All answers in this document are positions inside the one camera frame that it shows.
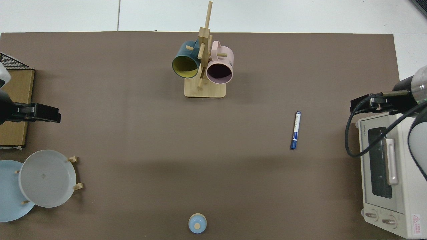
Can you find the pale toaster oven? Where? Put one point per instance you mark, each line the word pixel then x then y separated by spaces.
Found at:
pixel 377 205

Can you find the brown table cloth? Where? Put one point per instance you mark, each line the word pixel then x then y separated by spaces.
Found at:
pixel 133 133

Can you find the blue and white marker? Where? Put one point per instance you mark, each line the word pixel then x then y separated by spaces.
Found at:
pixel 295 130

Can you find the grey plate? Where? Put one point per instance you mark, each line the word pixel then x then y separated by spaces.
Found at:
pixel 46 178

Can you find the small blue round thing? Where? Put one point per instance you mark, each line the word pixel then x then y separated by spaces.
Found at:
pixel 195 220

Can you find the dark teal mug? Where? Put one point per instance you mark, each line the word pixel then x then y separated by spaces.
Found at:
pixel 182 50

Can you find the wooden cup stand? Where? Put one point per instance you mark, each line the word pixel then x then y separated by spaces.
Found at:
pixel 213 90

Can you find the pink mug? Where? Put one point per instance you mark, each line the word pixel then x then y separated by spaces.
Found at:
pixel 223 60

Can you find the light blue plate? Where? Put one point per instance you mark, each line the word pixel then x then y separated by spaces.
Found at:
pixel 8 196

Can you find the wooden plate rack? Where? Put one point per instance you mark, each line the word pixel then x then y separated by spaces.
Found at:
pixel 74 159

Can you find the dark grey flat object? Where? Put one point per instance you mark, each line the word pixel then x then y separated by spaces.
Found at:
pixel 422 5

